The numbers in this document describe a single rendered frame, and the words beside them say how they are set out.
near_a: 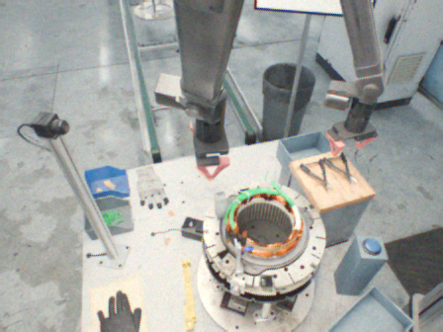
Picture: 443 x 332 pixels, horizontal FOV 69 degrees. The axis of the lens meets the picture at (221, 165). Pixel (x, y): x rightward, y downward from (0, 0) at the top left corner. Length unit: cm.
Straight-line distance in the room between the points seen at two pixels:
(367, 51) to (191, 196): 84
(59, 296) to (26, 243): 47
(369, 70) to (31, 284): 204
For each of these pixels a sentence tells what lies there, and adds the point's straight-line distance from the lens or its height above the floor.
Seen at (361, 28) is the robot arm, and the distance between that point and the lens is 79.
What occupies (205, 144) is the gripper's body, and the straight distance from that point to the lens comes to 63.
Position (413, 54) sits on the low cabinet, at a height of 55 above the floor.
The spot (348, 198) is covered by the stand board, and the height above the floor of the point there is 107.
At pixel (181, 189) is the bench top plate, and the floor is 78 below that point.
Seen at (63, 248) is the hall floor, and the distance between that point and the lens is 230.
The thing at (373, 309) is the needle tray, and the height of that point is 103.
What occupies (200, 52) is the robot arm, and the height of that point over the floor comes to 167.
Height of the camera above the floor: 183
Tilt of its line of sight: 47 degrees down
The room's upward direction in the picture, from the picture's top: straight up
